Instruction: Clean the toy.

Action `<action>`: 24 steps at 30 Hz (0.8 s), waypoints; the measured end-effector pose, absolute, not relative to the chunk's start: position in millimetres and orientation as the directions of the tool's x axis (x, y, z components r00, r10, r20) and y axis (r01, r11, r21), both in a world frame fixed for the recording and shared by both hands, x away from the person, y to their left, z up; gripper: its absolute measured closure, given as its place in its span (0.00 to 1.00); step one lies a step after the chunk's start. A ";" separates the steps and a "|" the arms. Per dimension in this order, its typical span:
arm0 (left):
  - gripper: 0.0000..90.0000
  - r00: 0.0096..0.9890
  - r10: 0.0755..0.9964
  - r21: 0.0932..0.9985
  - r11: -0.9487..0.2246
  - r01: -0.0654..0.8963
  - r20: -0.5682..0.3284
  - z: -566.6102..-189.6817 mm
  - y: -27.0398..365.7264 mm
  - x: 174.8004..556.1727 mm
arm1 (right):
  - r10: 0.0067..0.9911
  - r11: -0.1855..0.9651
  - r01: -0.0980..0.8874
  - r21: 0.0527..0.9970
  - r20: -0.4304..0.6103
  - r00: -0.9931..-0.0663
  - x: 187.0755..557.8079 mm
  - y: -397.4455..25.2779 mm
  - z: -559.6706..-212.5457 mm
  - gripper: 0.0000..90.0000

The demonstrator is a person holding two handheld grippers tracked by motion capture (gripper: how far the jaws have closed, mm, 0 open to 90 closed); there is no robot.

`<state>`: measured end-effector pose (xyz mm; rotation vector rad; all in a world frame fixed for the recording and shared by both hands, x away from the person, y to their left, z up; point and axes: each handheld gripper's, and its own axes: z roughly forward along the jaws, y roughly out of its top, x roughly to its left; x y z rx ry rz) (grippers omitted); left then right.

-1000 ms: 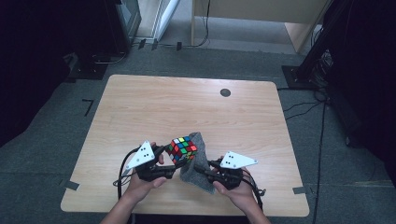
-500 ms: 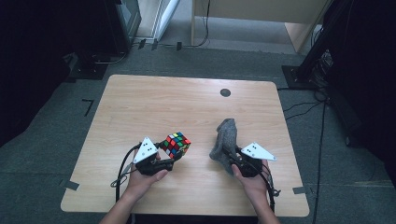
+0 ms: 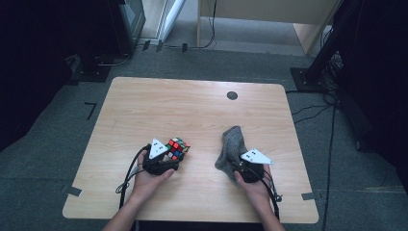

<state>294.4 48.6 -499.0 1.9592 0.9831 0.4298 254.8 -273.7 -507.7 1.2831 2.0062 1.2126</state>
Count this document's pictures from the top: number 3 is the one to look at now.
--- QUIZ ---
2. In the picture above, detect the person's right hand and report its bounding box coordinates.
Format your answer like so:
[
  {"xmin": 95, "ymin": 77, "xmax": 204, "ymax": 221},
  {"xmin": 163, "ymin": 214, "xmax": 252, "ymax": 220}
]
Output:
[{"xmin": 233, "ymin": 165, "xmax": 274, "ymax": 214}]

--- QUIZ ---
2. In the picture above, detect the long black floor cable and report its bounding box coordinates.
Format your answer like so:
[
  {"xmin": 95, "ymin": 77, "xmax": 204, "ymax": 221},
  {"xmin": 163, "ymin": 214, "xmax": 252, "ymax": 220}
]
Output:
[{"xmin": 321, "ymin": 104, "xmax": 337, "ymax": 231}]

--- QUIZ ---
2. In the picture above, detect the tangle of cables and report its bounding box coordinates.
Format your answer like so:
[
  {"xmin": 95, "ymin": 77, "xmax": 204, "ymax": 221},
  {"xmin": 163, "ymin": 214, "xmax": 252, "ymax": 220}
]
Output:
[{"xmin": 320, "ymin": 51, "xmax": 345, "ymax": 107}]

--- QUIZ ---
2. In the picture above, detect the hanging black cable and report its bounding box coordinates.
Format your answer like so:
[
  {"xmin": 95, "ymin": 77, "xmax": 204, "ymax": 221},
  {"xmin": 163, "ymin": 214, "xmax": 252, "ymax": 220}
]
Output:
[{"xmin": 189, "ymin": 0, "xmax": 217, "ymax": 50}]

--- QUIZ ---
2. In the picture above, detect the dark curtain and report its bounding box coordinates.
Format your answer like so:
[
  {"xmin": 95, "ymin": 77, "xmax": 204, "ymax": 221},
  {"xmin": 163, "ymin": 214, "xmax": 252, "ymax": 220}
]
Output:
[
  {"xmin": 0, "ymin": 0, "xmax": 112, "ymax": 153},
  {"xmin": 336, "ymin": 0, "xmax": 408, "ymax": 184}
]

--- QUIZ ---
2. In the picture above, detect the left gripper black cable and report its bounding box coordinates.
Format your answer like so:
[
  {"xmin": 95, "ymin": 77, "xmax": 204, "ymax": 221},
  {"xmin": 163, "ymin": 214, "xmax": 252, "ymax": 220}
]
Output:
[{"xmin": 115, "ymin": 143, "xmax": 152, "ymax": 210}]

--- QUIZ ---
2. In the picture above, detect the dark monitor cabinet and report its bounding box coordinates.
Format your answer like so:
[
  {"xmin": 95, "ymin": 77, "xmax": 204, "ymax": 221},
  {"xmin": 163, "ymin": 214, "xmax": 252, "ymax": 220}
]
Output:
[{"xmin": 107, "ymin": 0, "xmax": 147, "ymax": 57}]

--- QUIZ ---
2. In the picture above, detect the grey cloth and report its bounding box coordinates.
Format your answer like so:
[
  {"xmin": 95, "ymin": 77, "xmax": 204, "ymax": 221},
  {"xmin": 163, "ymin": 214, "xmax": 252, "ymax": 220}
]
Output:
[{"xmin": 214, "ymin": 125, "xmax": 250, "ymax": 181}]

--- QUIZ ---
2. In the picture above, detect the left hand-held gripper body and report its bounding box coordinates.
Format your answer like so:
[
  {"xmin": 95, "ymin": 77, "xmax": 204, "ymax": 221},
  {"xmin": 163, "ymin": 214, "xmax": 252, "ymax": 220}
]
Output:
[{"xmin": 141, "ymin": 138, "xmax": 173, "ymax": 176}]

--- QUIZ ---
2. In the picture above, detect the black metal stand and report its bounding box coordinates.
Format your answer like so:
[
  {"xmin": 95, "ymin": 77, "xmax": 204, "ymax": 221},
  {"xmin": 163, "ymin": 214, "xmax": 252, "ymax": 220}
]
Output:
[{"xmin": 290, "ymin": 0, "xmax": 367, "ymax": 94}]

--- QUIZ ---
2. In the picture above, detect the black tape corner mark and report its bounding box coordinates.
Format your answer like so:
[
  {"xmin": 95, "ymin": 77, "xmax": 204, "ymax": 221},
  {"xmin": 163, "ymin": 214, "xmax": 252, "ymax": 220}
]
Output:
[{"xmin": 84, "ymin": 101, "xmax": 98, "ymax": 121}]

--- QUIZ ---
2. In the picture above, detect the person's left hand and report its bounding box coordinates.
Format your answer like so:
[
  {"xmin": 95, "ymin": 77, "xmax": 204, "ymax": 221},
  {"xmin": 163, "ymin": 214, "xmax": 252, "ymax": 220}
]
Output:
[{"xmin": 130, "ymin": 164, "xmax": 176, "ymax": 207}]

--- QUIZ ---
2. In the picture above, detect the black stand base plate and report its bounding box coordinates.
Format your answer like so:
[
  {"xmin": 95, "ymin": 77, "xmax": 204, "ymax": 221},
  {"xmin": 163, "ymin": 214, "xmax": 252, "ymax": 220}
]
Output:
[{"xmin": 68, "ymin": 54, "xmax": 114, "ymax": 84}]

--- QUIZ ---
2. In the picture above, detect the light wooden desk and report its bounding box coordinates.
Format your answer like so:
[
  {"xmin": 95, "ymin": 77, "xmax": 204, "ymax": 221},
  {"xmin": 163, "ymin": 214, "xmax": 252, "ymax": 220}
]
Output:
[{"xmin": 195, "ymin": 0, "xmax": 342, "ymax": 56}]

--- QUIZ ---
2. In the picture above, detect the multicoloured puzzle cube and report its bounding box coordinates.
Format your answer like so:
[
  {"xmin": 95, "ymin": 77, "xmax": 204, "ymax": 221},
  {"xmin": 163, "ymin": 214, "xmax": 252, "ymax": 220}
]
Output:
[{"xmin": 165, "ymin": 137, "xmax": 191, "ymax": 162}]

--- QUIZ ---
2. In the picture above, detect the white panel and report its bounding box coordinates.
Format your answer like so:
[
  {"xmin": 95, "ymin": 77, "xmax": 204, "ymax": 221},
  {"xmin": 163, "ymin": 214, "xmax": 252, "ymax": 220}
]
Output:
[{"xmin": 140, "ymin": 0, "xmax": 187, "ymax": 42}]

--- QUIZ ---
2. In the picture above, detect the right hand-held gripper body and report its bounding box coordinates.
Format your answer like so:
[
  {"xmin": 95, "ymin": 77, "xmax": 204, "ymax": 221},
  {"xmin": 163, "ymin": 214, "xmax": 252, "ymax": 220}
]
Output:
[{"xmin": 236, "ymin": 147, "xmax": 275, "ymax": 185}]

